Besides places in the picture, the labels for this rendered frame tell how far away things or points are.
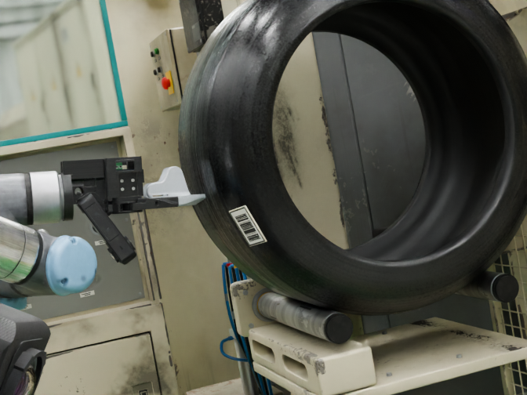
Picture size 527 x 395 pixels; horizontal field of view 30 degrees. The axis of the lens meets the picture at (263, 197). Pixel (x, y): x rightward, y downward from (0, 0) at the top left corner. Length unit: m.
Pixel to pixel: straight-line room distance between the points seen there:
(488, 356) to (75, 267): 0.65
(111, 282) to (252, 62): 0.83
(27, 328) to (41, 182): 1.10
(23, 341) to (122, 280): 1.78
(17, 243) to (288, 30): 0.49
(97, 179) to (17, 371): 1.13
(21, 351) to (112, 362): 1.75
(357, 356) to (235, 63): 0.46
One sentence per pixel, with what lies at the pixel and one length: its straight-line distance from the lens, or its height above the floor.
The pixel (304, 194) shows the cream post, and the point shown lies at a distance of 1.80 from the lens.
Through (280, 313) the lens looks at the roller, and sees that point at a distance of 1.63.
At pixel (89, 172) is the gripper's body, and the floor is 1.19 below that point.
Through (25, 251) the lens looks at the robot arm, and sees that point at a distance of 1.26.
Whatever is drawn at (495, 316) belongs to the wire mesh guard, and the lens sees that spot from 2.00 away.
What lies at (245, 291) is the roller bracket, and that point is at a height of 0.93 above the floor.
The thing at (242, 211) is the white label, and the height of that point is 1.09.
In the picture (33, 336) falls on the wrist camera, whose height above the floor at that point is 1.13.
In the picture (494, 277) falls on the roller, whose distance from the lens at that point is 1.56.
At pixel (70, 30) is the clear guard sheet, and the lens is 2.08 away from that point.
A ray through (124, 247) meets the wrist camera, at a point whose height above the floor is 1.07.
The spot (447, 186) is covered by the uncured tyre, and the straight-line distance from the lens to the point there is 1.79.
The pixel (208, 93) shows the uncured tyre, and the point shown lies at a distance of 1.43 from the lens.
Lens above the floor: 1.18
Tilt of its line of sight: 3 degrees down
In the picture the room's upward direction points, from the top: 10 degrees counter-clockwise
